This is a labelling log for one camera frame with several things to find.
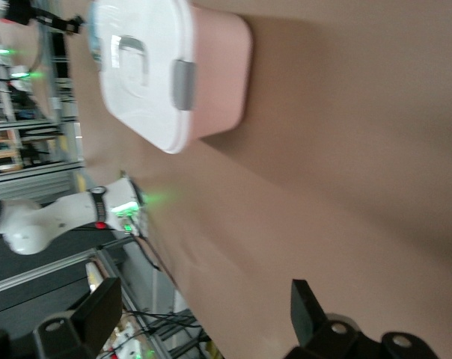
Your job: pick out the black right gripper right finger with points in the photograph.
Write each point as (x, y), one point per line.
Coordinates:
(323, 336)

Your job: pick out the white lidded pink box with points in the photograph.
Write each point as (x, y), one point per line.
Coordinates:
(147, 86)

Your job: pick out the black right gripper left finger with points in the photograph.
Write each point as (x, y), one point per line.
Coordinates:
(95, 314)

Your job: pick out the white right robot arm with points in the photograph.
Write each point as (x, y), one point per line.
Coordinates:
(31, 224)

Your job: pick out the light blue round plate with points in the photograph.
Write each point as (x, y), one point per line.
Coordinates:
(93, 37)

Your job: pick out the grey aluminium frame rack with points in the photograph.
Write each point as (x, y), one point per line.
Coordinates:
(31, 183)

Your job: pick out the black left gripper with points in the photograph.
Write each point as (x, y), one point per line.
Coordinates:
(35, 15)

